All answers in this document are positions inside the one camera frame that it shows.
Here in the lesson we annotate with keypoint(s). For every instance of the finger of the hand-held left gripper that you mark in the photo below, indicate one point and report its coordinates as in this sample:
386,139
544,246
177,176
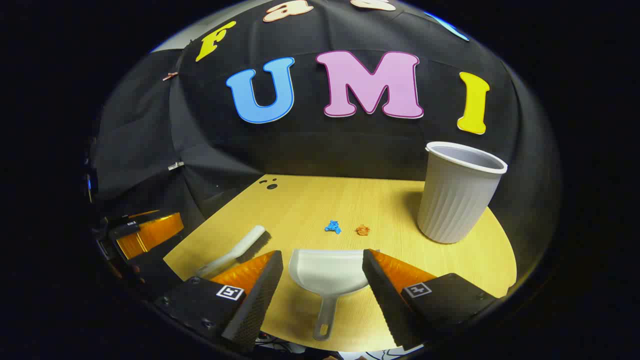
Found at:
155,232

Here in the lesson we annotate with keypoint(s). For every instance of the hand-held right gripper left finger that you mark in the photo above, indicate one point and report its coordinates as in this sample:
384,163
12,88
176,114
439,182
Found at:
260,295

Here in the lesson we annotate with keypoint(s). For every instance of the wooden desktop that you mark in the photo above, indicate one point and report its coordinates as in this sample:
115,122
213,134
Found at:
310,205

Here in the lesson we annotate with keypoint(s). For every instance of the blue paper scrap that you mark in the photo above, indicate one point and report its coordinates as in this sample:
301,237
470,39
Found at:
333,227

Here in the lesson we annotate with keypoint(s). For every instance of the white plastic dustpan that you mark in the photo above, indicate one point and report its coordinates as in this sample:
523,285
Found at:
325,272

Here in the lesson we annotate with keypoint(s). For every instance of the orange paper scrap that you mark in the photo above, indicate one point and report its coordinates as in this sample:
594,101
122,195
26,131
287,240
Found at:
362,230

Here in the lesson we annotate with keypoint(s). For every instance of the copper metal clip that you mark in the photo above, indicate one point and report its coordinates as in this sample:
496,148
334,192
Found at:
170,76

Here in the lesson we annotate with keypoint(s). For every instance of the small white broom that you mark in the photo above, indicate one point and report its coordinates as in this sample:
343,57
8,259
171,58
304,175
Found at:
245,244

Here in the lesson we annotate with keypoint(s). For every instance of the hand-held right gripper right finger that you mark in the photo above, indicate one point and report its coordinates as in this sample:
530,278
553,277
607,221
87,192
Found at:
387,295

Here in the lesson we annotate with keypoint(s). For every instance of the silver metal clip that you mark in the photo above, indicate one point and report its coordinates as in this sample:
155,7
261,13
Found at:
175,165

